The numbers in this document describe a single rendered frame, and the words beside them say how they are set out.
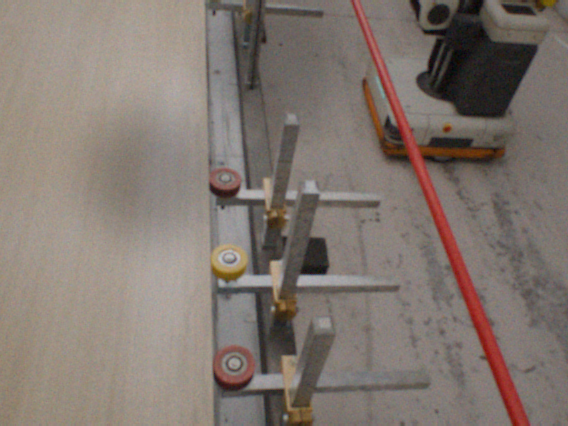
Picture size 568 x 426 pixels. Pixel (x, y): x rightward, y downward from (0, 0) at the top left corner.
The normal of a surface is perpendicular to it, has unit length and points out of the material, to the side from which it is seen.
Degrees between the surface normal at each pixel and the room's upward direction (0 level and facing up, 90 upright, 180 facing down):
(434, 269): 0
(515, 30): 90
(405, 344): 0
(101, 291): 0
